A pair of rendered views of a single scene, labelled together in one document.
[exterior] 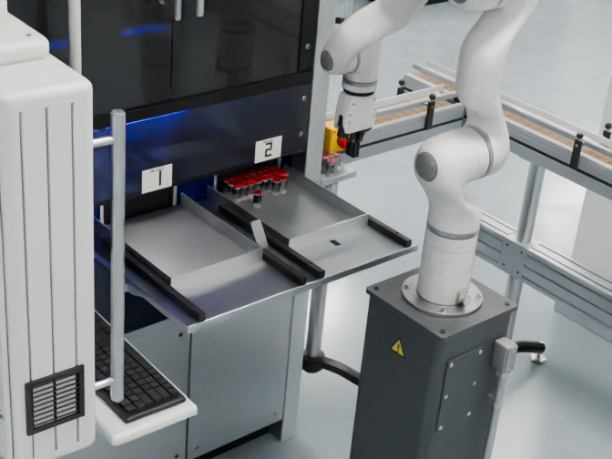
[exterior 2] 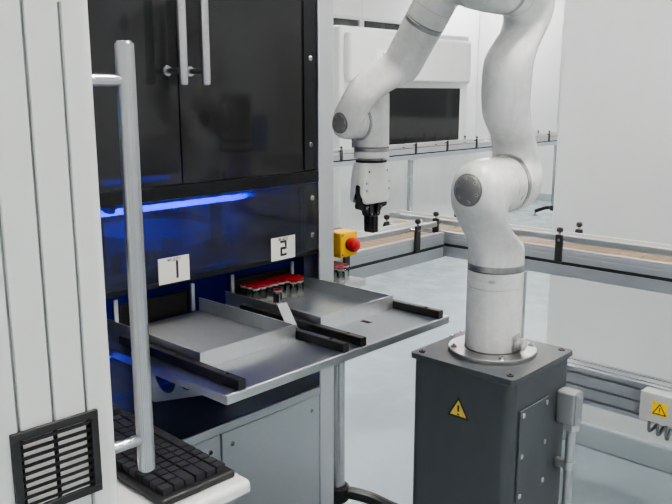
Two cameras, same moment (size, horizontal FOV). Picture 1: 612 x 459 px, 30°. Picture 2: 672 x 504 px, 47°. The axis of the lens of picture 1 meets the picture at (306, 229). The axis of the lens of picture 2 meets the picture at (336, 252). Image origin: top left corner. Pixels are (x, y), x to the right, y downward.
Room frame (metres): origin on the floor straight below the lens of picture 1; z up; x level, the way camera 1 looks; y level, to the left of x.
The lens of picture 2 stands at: (0.72, 0.15, 1.42)
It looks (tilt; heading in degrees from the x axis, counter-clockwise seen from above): 12 degrees down; 355
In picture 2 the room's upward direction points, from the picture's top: straight up
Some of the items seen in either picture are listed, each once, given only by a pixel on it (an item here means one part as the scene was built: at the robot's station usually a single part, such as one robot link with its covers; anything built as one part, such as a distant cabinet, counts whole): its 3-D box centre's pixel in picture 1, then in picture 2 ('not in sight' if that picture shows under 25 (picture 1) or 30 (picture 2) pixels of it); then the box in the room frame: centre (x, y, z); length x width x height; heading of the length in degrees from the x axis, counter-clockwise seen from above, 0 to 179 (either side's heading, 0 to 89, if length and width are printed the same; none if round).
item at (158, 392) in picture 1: (107, 359); (131, 445); (1.99, 0.39, 0.82); 0.40 x 0.14 x 0.02; 40
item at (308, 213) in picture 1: (286, 205); (308, 299); (2.62, 0.06, 0.90); 0.34 x 0.26 x 0.04; 42
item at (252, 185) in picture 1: (260, 186); (278, 289); (2.71, 0.13, 0.90); 0.18 x 0.02 x 0.05; 132
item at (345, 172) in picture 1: (323, 168); (333, 281); (2.92, -0.03, 0.87); 0.14 x 0.13 x 0.02; 42
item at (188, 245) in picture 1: (177, 239); (200, 329); (2.39, 0.31, 0.90); 0.34 x 0.26 x 0.04; 42
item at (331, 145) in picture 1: (332, 135); (340, 242); (2.88, -0.05, 0.99); 0.08 x 0.07 x 0.07; 42
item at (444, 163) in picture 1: (450, 182); (489, 214); (2.28, -0.31, 1.16); 0.19 x 0.12 x 0.24; 132
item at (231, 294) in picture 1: (249, 242); (278, 330); (2.46, 0.13, 0.87); 0.70 x 0.48 x 0.02; 132
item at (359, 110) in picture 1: (357, 107); (371, 179); (2.56, -0.10, 1.21); 0.10 x 0.08 x 0.11; 133
